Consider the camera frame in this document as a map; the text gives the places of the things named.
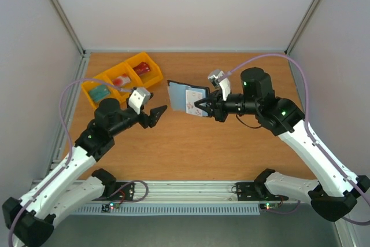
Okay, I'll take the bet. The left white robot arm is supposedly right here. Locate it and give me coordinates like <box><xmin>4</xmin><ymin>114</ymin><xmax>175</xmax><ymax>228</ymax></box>
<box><xmin>2</xmin><ymin>88</ymin><xmax>167</xmax><ymax>246</ymax></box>

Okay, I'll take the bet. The teal card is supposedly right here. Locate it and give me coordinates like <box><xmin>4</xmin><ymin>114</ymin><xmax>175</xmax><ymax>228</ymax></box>
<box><xmin>88</xmin><ymin>84</ymin><xmax>110</xmax><ymax>103</ymax></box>

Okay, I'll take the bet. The dark red card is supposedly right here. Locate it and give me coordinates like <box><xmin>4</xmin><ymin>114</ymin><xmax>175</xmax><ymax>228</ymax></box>
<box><xmin>133</xmin><ymin>62</ymin><xmax>151</xmax><ymax>76</ymax></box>

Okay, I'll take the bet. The white red card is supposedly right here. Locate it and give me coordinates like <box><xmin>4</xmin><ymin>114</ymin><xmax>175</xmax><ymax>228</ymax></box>
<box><xmin>112</xmin><ymin>74</ymin><xmax>131</xmax><ymax>87</ymax></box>

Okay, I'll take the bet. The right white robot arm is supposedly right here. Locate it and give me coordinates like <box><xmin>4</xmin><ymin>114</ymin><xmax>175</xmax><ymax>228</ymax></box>
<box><xmin>194</xmin><ymin>67</ymin><xmax>369</xmax><ymax>222</ymax></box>

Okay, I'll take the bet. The black leather card holder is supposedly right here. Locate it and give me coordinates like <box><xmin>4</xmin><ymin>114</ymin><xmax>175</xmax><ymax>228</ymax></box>
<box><xmin>167</xmin><ymin>80</ymin><xmax>209</xmax><ymax>117</ymax></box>

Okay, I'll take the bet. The white patterned credit card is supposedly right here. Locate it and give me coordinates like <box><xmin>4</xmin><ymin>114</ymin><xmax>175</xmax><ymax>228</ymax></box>
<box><xmin>185</xmin><ymin>89</ymin><xmax>206</xmax><ymax>117</ymax></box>

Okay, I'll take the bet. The yellow bin right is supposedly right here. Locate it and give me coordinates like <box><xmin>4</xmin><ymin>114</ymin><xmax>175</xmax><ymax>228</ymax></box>
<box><xmin>124</xmin><ymin>52</ymin><xmax>164</xmax><ymax>88</ymax></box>

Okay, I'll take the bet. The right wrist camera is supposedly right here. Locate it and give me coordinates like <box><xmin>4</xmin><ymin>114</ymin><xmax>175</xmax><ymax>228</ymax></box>
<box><xmin>208</xmin><ymin>69</ymin><xmax>231</xmax><ymax>101</ymax></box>

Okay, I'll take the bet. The yellow bin middle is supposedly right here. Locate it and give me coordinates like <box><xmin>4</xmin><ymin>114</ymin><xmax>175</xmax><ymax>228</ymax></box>
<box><xmin>105</xmin><ymin>62</ymin><xmax>142</xmax><ymax>89</ymax></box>

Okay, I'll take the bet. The grey slotted cable duct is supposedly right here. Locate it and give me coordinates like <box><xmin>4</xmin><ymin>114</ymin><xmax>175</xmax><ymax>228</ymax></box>
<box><xmin>72</xmin><ymin>204</ymin><xmax>260</xmax><ymax>216</ymax></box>

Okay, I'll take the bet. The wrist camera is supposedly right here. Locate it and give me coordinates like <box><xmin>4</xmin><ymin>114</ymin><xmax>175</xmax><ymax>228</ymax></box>
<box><xmin>128</xmin><ymin>87</ymin><xmax>151</xmax><ymax>115</ymax></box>
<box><xmin>208</xmin><ymin>69</ymin><xmax>231</xmax><ymax>101</ymax></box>

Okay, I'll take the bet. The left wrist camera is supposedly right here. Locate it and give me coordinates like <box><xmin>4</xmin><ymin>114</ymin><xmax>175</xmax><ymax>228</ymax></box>
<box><xmin>128</xmin><ymin>87</ymin><xmax>151</xmax><ymax>115</ymax></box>

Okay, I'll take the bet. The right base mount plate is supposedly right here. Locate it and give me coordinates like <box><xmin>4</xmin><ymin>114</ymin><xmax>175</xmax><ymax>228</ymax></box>
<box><xmin>231</xmin><ymin>182</ymin><xmax>288</xmax><ymax>202</ymax></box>

